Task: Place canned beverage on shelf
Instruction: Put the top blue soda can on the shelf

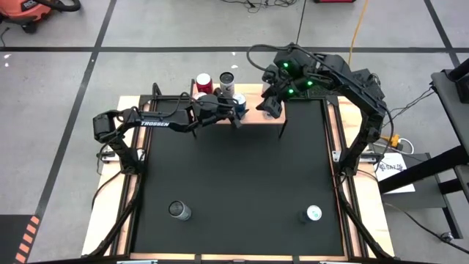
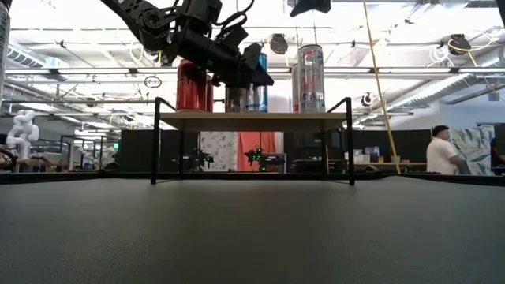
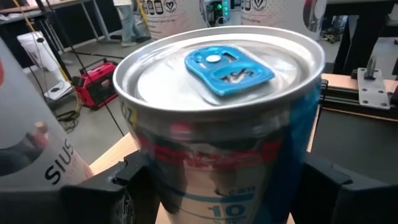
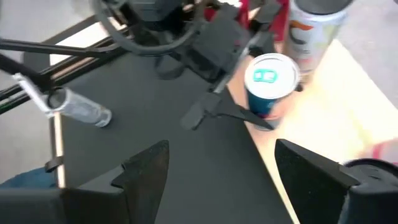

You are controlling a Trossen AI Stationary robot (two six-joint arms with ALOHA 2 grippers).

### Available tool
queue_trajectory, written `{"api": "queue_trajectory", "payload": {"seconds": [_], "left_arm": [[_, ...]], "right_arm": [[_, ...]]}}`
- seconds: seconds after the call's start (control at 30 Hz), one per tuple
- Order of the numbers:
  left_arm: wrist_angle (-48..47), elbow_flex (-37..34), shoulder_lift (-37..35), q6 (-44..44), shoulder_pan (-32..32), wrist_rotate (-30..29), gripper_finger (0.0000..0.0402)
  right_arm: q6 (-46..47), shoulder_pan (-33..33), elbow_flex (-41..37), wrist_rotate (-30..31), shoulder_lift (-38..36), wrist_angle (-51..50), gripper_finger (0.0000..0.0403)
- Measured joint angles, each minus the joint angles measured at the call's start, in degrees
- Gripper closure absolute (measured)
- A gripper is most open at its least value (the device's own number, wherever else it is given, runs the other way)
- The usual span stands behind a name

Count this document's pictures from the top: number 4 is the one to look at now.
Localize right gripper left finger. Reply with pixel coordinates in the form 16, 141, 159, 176
62, 139, 170, 224

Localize small wooden shelf black legs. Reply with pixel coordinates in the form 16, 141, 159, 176
226, 39, 398, 224

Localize blue Red Bull can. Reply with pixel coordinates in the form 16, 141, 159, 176
244, 52, 302, 131

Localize black table frame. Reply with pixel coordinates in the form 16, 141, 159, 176
0, 14, 128, 189

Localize black table mat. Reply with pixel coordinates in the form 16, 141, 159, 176
49, 49, 295, 224

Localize silver mounting bracket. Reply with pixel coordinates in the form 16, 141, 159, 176
12, 73, 55, 119

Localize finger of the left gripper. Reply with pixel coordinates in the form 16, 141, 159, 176
180, 91, 223, 131
214, 88, 275, 131

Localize white slim can yellow patch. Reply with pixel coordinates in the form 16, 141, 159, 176
45, 86, 113, 128
281, 0, 354, 75

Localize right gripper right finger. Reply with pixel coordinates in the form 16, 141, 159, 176
275, 139, 398, 224

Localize person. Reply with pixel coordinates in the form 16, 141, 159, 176
0, 166, 58, 189

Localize red Coca-Cola Zero Sugar can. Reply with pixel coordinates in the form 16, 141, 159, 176
203, 0, 251, 30

